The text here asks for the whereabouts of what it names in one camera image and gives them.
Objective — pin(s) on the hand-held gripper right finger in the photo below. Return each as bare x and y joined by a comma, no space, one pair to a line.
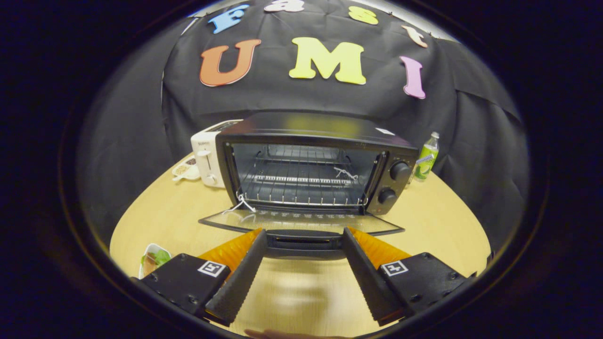
370,282

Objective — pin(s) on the white plate with lettuce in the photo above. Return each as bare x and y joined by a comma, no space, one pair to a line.
153,259

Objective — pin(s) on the white divided snack dish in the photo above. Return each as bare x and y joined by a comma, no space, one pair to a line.
186,170

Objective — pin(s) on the black toaster oven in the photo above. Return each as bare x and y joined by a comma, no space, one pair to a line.
320,125

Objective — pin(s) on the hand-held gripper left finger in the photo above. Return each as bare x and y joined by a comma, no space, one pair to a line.
238,282

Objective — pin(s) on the green label drink bottle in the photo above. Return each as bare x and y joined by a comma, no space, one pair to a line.
426,157

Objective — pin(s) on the white pop-up toaster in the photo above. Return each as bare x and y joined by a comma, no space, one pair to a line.
207,155

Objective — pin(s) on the clear glass with striped straw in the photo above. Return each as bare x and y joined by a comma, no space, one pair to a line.
414,174

